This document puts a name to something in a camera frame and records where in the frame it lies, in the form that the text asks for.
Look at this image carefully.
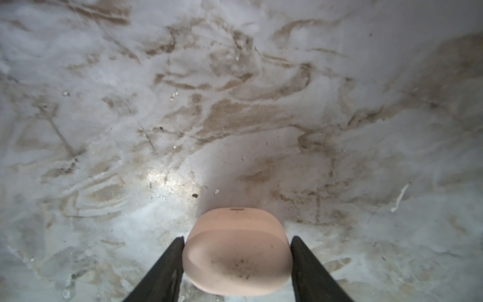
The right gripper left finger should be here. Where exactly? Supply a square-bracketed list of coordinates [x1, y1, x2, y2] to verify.
[123, 237, 185, 302]

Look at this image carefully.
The pink charging case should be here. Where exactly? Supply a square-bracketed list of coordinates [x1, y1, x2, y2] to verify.
[182, 208, 293, 296]

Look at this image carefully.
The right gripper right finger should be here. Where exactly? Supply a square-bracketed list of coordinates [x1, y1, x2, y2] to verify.
[291, 236, 353, 302]

